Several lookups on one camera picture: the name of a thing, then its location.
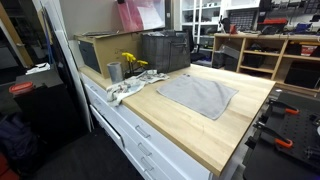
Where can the grey microfibre towel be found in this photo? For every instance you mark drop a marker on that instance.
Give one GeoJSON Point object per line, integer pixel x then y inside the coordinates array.
{"type": "Point", "coordinates": [200, 95]}

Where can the white patterned rag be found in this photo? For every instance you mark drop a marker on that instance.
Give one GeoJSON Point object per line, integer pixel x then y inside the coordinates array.
{"type": "Point", "coordinates": [126, 88]}

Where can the yellow artificial flowers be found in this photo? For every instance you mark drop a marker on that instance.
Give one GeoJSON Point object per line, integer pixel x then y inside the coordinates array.
{"type": "Point", "coordinates": [128, 56]}

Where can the grey metal cup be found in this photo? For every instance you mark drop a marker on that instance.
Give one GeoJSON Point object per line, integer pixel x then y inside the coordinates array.
{"type": "Point", "coordinates": [115, 71]}

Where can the white plastic bag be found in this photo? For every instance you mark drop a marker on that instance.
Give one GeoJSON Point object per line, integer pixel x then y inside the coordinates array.
{"type": "Point", "coordinates": [155, 33]}

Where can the brown cardboard box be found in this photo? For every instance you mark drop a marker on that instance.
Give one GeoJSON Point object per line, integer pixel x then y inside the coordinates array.
{"type": "Point", "coordinates": [113, 50]}

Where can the white drawer cabinet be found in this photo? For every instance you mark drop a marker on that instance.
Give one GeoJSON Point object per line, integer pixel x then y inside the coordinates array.
{"type": "Point", "coordinates": [163, 160]}

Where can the white shelving rack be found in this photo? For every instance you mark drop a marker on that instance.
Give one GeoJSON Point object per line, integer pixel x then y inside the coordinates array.
{"type": "Point", "coordinates": [190, 24]}

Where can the clear bin with pink contents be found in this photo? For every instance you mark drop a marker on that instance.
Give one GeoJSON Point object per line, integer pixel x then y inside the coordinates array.
{"type": "Point", "coordinates": [133, 16]}

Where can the white leaning panel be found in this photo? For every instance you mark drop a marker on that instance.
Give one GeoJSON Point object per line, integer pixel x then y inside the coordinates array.
{"type": "Point", "coordinates": [65, 50]}

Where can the wooden shelf unit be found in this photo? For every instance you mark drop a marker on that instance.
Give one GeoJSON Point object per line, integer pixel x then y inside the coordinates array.
{"type": "Point", "coordinates": [260, 52]}

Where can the small parts organizer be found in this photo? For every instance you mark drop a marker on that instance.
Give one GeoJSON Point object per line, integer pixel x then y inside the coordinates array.
{"type": "Point", "coordinates": [241, 20]}

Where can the black side cabinet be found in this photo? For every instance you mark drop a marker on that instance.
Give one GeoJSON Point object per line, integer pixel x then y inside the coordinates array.
{"type": "Point", "coordinates": [46, 106]}

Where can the red and black toolbox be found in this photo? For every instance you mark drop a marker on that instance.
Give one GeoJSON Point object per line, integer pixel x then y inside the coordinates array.
{"type": "Point", "coordinates": [271, 22]}

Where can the black robot cart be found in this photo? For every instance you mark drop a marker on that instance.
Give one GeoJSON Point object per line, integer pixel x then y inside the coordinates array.
{"type": "Point", "coordinates": [266, 166]}

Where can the red lidded container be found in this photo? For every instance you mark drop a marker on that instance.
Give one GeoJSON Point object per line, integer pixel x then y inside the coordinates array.
{"type": "Point", "coordinates": [21, 87]}

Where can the black storage bin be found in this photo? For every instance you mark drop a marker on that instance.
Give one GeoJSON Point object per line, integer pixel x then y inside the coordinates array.
{"type": "Point", "coordinates": [301, 75]}

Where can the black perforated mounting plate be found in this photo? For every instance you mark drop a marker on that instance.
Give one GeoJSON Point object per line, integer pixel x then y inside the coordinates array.
{"type": "Point", "coordinates": [300, 130]}

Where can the dark backpack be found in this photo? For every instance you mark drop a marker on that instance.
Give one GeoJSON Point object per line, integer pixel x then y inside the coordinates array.
{"type": "Point", "coordinates": [16, 140]}

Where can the red and white box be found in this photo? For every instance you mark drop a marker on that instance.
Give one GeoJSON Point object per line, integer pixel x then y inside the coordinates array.
{"type": "Point", "coordinates": [308, 50]}

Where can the wooden board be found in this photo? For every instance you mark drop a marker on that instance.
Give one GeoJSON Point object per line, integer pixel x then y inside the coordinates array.
{"type": "Point", "coordinates": [13, 36]}

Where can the red object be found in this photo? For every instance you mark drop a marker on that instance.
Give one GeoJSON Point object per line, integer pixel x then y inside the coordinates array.
{"type": "Point", "coordinates": [5, 166]}

